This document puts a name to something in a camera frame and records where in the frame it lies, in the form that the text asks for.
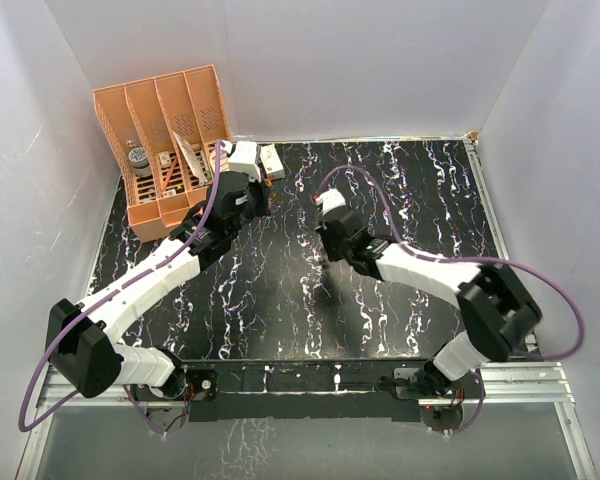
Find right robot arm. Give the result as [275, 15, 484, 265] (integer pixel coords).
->
[316, 206, 542, 397]

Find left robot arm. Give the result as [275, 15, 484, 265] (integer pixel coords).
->
[46, 171, 270, 399]

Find small white cardboard box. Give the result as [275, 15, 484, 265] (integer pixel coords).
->
[260, 144, 285, 181]

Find white paper card in organizer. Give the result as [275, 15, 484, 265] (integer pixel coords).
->
[173, 132, 206, 185]

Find small white eraser box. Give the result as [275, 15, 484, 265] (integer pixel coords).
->
[159, 152, 171, 167]

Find orange plastic file organizer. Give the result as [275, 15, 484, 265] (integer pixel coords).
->
[93, 65, 231, 242]

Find grey round tin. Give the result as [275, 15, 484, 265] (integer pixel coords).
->
[127, 140, 151, 178]

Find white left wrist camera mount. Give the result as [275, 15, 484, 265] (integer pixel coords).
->
[228, 141, 262, 183]

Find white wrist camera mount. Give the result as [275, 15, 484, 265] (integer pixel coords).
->
[228, 141, 262, 183]
[313, 188, 347, 216]

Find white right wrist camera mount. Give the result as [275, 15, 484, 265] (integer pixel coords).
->
[313, 188, 347, 216]

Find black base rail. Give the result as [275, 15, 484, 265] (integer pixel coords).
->
[129, 359, 481, 425]

